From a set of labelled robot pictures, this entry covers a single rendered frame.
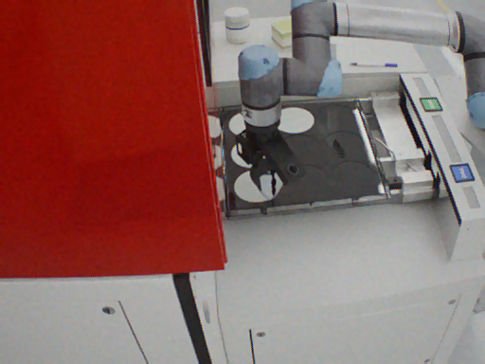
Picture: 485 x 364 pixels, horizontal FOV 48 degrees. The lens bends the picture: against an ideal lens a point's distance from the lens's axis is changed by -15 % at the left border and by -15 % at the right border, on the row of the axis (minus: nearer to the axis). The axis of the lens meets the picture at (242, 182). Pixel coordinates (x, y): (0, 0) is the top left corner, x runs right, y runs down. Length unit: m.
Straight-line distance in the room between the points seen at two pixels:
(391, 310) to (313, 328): 0.18
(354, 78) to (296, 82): 0.53
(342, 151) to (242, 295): 0.42
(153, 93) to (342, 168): 0.86
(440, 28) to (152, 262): 0.73
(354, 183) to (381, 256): 0.18
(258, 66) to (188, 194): 0.45
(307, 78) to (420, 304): 0.57
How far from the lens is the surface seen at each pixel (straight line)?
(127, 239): 0.78
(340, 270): 1.33
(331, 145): 1.49
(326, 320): 1.33
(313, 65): 1.13
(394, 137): 1.56
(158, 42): 0.59
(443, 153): 1.42
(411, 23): 1.19
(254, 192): 1.38
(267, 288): 1.30
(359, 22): 1.17
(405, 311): 1.37
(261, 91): 1.15
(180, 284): 0.84
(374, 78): 1.65
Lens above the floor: 1.87
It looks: 44 degrees down
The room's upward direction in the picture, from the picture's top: 6 degrees counter-clockwise
